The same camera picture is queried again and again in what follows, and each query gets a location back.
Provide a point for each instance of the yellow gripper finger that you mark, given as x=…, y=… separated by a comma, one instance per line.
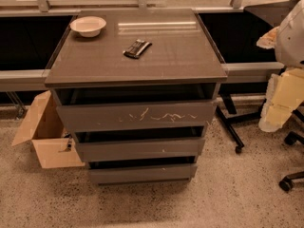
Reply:
x=285, y=93
x=268, y=40

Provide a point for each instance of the grey bottom drawer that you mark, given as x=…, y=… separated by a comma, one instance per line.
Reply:
x=175, y=172

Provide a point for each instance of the grey drawer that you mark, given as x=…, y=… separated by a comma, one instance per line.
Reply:
x=110, y=117
x=175, y=172
x=136, y=150

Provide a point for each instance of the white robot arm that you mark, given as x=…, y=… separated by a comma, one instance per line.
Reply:
x=289, y=48

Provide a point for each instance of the grey drawer cabinet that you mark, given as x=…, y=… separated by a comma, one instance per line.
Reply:
x=137, y=98

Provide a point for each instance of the grey top drawer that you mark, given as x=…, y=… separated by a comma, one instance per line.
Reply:
x=110, y=117

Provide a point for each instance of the grey middle drawer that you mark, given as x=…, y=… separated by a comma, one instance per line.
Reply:
x=136, y=150

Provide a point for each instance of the open cardboard box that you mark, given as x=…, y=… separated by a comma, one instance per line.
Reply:
x=42, y=127

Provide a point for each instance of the black snack bar wrapper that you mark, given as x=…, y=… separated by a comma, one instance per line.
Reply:
x=137, y=49

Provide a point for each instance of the white bowl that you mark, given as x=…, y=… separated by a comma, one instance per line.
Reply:
x=89, y=26

